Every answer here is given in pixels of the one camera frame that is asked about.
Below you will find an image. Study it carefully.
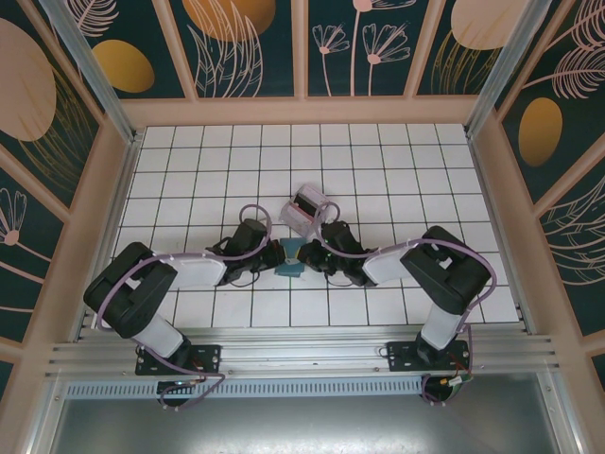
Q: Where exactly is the slotted grey cable duct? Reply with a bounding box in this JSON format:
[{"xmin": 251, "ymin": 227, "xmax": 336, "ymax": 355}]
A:
[{"xmin": 65, "ymin": 379, "xmax": 426, "ymax": 399}]

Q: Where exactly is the dark credit card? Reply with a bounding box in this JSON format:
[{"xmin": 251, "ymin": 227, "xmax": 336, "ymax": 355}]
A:
[{"xmin": 293, "ymin": 191, "xmax": 321, "ymax": 215}]

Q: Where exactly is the aluminium frame post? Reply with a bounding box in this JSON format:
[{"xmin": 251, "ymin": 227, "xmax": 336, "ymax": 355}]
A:
[
  {"xmin": 40, "ymin": 0, "xmax": 144, "ymax": 146},
  {"xmin": 464, "ymin": 0, "xmax": 539, "ymax": 139}
]

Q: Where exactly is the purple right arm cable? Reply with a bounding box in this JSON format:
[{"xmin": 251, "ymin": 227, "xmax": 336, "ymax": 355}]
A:
[{"xmin": 311, "ymin": 201, "xmax": 498, "ymax": 408}]

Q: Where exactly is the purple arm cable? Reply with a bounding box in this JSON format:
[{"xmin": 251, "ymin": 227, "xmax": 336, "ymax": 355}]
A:
[
  {"xmin": 96, "ymin": 202, "xmax": 274, "ymax": 411},
  {"xmin": 311, "ymin": 201, "xmax": 498, "ymax": 408}
]

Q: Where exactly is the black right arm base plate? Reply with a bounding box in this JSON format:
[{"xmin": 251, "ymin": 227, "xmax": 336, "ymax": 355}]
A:
[{"xmin": 386, "ymin": 340, "xmax": 470, "ymax": 375}]

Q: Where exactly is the grey metal sheet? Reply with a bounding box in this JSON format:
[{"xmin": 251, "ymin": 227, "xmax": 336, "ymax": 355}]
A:
[{"xmin": 46, "ymin": 373, "xmax": 568, "ymax": 454}]

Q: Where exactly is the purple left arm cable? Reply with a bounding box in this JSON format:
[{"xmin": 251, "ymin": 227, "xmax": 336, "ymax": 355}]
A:
[{"xmin": 96, "ymin": 202, "xmax": 274, "ymax": 411}]

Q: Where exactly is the green yellow wire connector bundle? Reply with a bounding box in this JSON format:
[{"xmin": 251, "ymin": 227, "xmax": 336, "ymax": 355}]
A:
[{"xmin": 423, "ymin": 371, "xmax": 475, "ymax": 408}]

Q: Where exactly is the aluminium mounting rail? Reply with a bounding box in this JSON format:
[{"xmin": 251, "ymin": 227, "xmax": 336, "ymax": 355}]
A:
[{"xmin": 44, "ymin": 325, "xmax": 562, "ymax": 379}]

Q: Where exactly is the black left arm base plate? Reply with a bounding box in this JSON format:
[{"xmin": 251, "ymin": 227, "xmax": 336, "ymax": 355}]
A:
[{"xmin": 135, "ymin": 344, "xmax": 222, "ymax": 377}]

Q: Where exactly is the clear plastic card holder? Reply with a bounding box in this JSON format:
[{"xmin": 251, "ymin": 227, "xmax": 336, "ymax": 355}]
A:
[{"xmin": 279, "ymin": 183, "xmax": 335, "ymax": 238}]

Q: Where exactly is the light blue credit card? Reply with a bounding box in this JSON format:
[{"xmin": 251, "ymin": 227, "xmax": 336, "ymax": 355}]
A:
[{"xmin": 280, "ymin": 237, "xmax": 304, "ymax": 261}]

